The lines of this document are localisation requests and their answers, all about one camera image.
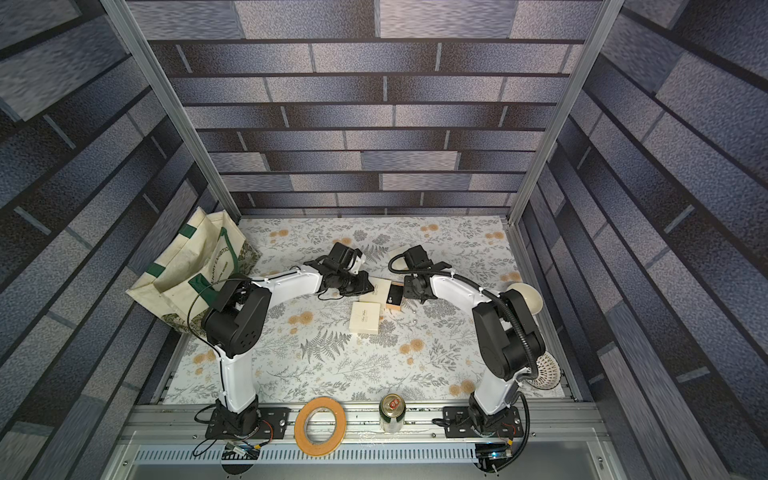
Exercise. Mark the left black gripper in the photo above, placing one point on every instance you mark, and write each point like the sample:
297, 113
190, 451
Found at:
363, 287

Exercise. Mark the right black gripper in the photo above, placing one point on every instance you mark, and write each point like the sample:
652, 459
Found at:
411, 288

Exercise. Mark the cream drawer jewelry box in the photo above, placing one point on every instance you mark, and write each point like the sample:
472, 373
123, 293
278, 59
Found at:
365, 318

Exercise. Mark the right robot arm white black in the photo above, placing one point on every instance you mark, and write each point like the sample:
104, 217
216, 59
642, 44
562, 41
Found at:
508, 337

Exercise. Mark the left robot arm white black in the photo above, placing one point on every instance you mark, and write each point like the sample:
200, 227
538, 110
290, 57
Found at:
238, 312

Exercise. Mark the cream ceramic bowl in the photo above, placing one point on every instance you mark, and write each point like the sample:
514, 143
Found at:
532, 296

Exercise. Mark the green drink can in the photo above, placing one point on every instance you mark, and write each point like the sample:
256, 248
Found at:
392, 410

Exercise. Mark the cream green tote bag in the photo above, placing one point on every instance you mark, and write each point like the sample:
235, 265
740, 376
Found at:
179, 285

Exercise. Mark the orange tape roll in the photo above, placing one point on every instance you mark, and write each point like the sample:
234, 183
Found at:
320, 427

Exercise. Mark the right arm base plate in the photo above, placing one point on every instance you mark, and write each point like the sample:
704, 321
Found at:
469, 422

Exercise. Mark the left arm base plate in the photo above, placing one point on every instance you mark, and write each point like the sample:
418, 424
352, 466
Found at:
263, 423

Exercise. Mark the perforated metal cable tray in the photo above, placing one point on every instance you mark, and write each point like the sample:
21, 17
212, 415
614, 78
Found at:
284, 454

